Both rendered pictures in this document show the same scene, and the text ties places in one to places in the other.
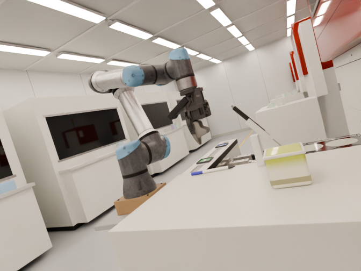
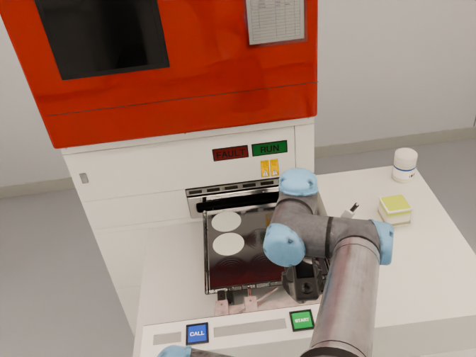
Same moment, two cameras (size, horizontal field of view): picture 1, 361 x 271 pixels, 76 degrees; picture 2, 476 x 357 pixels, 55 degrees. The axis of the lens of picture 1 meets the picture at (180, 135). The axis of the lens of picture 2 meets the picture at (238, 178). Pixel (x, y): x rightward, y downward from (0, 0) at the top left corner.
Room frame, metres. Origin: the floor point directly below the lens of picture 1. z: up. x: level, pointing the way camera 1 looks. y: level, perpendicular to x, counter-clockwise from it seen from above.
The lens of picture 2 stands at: (1.31, 0.49, 1.92)
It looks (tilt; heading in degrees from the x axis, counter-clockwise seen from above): 36 degrees down; 243
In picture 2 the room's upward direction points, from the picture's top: 7 degrees counter-clockwise
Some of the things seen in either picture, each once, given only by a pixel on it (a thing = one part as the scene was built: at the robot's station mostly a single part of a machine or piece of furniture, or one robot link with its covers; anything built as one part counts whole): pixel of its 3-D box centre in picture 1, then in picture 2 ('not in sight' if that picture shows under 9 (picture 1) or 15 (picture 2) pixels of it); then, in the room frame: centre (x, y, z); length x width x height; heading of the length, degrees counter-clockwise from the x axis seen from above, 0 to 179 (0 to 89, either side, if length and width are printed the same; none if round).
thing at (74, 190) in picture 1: (87, 153); not in sight; (4.21, 1.71, 1.00); 1.80 x 1.08 x 2.00; 153
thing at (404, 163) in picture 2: not in sight; (404, 165); (0.28, -0.32, 1.01); 0.07 x 0.07 x 0.10
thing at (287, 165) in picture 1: (286, 165); (394, 211); (0.46, -0.19, 1.00); 0.07 x 0.07 x 0.07; 66
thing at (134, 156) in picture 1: (131, 156); not in sight; (1.04, 0.24, 1.05); 0.13 x 0.12 x 0.14; 132
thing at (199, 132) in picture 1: (200, 133); not in sight; (0.87, -0.07, 1.07); 0.06 x 0.03 x 0.09; 63
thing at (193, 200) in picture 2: not in sight; (251, 200); (0.70, -0.61, 0.89); 0.44 x 0.02 x 0.10; 153
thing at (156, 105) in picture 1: (151, 132); not in sight; (6.17, 0.72, 1.00); 1.80 x 1.08 x 2.00; 153
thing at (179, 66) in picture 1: (180, 65); (297, 198); (0.89, -0.08, 1.34); 0.09 x 0.08 x 0.11; 42
